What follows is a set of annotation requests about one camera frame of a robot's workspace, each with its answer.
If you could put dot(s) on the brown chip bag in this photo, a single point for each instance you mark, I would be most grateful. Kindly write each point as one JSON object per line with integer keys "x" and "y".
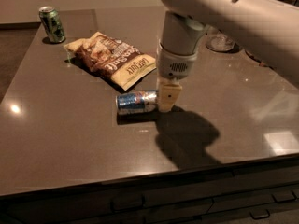
{"x": 112, "y": 59}

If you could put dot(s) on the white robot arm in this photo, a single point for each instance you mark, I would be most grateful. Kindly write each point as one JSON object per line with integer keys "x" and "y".
{"x": 268, "y": 29}

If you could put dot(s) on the wire mesh cup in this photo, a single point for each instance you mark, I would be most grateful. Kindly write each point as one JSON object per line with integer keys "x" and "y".
{"x": 218, "y": 41}

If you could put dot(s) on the black drawer handle left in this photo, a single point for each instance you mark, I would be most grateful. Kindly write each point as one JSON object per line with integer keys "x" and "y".
{"x": 127, "y": 202}

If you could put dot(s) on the green soda can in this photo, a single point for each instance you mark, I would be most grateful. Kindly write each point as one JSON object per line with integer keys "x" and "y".
{"x": 52, "y": 24}

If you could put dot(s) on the black drawer handle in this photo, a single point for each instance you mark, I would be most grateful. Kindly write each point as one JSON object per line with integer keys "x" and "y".
{"x": 127, "y": 202}
{"x": 284, "y": 196}
{"x": 258, "y": 214}

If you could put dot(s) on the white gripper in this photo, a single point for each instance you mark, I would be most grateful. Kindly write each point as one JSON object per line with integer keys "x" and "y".
{"x": 174, "y": 64}

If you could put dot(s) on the blue silver redbull can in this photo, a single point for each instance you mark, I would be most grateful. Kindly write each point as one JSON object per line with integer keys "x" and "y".
{"x": 136, "y": 102}

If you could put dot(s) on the black drawer handle right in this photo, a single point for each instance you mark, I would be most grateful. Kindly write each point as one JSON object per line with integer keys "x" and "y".
{"x": 284, "y": 196}

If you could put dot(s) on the black drawer handle lower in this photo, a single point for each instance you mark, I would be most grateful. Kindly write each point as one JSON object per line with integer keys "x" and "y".
{"x": 258, "y": 214}

